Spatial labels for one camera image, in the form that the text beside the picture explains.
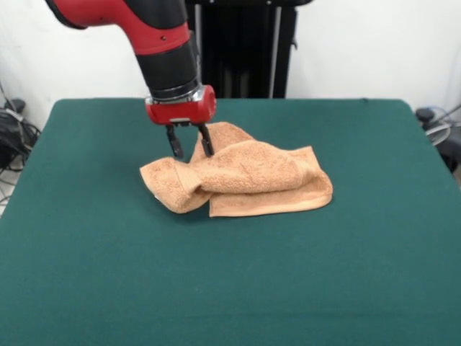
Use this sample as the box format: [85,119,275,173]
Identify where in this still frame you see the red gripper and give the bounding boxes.
[144,84,217,160]

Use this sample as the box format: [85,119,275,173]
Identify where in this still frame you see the tan terry towel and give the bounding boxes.
[138,121,334,218]

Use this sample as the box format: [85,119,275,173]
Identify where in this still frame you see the dark green table cloth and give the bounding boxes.
[0,97,461,346]

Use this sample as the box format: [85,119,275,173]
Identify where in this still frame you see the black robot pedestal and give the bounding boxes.
[192,0,300,99]

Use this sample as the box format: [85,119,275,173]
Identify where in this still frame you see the tangled black cable bundle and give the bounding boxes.
[0,107,42,174]

